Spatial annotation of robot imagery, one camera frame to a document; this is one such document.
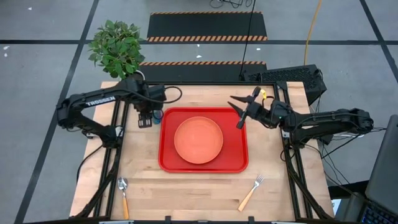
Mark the red plastic tray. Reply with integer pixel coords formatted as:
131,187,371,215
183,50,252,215
157,106,249,174

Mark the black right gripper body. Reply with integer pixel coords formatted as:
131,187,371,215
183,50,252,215
236,86,281,129

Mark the green leafy plant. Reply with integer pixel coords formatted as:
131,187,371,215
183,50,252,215
88,19,146,80

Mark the black floor cable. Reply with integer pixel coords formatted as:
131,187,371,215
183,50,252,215
238,0,257,82

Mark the white plant pot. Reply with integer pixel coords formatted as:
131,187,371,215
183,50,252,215
134,69,147,83

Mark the teal ribbed cup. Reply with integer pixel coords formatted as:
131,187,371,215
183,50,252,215
152,108,165,126

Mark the spoon with wooden handle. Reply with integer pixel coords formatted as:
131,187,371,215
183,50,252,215
117,177,131,220

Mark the orange plate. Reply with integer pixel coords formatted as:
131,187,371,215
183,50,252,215
174,116,224,165

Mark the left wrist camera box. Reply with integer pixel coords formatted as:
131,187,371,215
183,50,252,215
148,84,168,104

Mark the yellow floor cable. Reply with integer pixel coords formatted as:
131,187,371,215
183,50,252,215
303,0,323,67

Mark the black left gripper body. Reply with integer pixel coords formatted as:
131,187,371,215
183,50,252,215
133,91,165,114

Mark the black striped floor ramp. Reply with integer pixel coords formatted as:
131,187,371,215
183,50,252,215
138,60,269,83
146,11,269,43

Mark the grey laptop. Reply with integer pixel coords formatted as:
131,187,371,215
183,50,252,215
360,114,398,224

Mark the black aluminium table frame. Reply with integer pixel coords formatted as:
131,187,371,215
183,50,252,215
73,81,335,222

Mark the fork with wooden handle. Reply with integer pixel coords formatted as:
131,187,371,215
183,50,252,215
237,174,266,213

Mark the black computer tower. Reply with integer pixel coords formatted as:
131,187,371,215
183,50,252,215
242,63,328,106

